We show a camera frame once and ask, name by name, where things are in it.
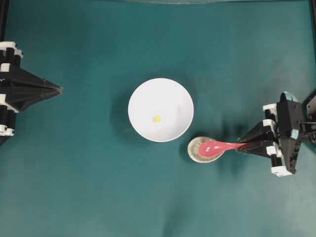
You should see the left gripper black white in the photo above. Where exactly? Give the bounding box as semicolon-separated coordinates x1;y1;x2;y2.
0;41;62;136

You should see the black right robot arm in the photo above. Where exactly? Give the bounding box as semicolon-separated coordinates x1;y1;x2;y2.
237;91;316;177

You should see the pink plastic spoon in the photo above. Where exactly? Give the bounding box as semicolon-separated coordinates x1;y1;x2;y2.
198;140;259;157

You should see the black frame rail left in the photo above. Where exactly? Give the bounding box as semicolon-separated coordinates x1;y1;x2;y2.
0;0;9;41

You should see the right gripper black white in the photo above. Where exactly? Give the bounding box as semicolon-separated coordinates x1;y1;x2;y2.
236;103;294;177

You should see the black frame rail right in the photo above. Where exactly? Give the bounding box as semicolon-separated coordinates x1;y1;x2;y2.
309;0;316;32

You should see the black frame rail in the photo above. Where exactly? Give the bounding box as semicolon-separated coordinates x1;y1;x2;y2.
309;0;316;32
0;0;9;41

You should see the white round bowl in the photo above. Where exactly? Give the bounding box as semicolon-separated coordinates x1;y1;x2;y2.
127;78;194;143

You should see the yellow hexagonal prism block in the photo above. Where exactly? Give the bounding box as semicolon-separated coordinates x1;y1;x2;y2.
153;115;161;123

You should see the speckled ceramic spoon rest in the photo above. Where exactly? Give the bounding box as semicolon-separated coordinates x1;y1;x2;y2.
187;136;224;163

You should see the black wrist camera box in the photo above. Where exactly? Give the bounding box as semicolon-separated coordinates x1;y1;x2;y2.
276;91;304;174

